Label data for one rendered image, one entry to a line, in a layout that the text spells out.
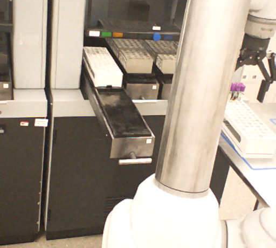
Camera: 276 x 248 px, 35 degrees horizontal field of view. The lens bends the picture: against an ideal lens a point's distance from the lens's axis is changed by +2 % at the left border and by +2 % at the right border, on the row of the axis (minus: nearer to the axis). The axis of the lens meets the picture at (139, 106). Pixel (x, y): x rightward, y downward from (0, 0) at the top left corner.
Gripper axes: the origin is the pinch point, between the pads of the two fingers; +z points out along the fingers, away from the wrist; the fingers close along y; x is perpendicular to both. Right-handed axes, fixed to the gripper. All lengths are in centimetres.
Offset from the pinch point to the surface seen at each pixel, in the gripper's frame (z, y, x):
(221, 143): 10.6, -8.2, -11.1
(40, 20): -8, -62, 40
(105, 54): 6, -36, 50
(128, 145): 14.6, -35.9, -6.5
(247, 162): 10.6, -4.4, -20.7
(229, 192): 92, 48, 70
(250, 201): 92, 57, 62
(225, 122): 9.6, -2.5, 0.5
